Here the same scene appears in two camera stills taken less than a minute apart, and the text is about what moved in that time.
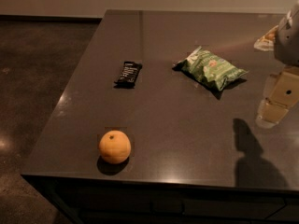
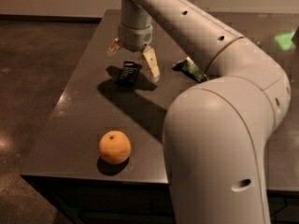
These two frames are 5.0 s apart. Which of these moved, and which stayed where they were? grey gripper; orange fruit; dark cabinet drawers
Moved: grey gripper
Stayed: dark cabinet drawers; orange fruit
